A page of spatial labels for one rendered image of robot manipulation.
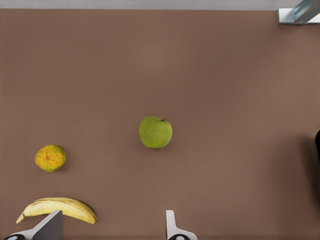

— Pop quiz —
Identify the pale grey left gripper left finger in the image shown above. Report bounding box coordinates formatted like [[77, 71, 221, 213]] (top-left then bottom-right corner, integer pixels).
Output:
[[1, 210, 64, 240]]

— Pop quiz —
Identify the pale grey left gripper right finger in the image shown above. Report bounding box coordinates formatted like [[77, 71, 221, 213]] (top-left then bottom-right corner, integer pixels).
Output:
[[165, 209, 198, 240]]

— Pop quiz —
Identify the yellow banana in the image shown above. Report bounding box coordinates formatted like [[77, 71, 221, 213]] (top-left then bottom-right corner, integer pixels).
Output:
[[16, 197, 98, 225]]

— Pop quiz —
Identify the yellow-green orange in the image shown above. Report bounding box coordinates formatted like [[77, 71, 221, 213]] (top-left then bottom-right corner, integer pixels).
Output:
[[34, 144, 67, 173]]

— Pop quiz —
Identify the green apple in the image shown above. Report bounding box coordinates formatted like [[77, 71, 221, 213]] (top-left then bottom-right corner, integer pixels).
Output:
[[138, 115, 173, 150]]

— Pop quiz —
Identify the black round object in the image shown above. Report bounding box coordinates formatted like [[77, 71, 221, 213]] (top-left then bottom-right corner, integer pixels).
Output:
[[314, 129, 320, 163]]

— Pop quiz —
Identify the silver frame post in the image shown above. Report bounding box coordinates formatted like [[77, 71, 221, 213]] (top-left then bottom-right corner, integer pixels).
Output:
[[277, 0, 320, 25]]

